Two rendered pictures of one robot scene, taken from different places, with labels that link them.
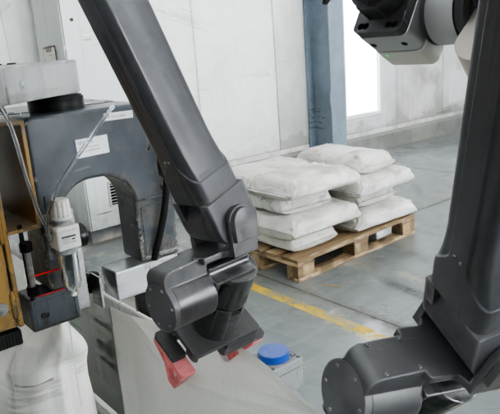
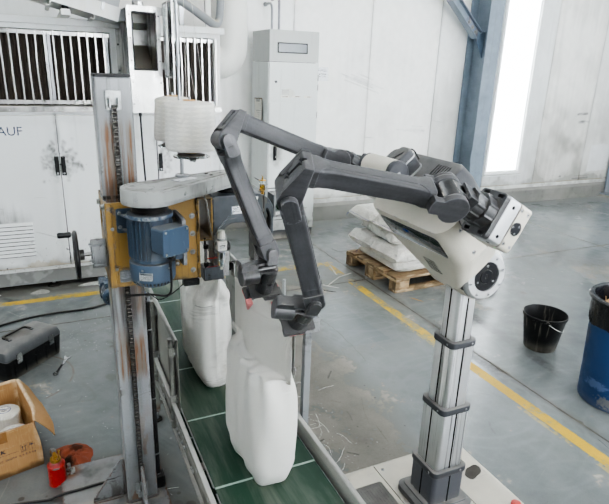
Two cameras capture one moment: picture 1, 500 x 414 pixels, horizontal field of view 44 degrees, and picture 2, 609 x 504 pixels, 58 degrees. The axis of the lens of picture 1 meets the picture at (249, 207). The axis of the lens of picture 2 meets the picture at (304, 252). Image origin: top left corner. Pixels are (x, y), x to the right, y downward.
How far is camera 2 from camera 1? 1.10 m
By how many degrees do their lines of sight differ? 13
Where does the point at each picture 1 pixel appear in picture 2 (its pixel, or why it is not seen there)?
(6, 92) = (206, 189)
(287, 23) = (446, 91)
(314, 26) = (469, 96)
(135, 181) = not seen: hidden behind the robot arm
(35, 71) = (219, 180)
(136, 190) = not seen: hidden behind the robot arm
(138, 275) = not seen: hidden behind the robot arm
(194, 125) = (260, 220)
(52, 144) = (222, 207)
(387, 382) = (282, 306)
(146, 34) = (246, 191)
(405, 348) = (292, 299)
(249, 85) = (405, 138)
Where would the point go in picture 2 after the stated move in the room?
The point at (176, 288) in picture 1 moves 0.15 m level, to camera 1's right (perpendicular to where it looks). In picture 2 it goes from (245, 272) to (291, 277)
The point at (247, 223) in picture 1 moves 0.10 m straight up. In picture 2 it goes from (273, 255) to (274, 225)
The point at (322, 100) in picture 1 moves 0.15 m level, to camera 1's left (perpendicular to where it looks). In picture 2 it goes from (465, 156) to (453, 156)
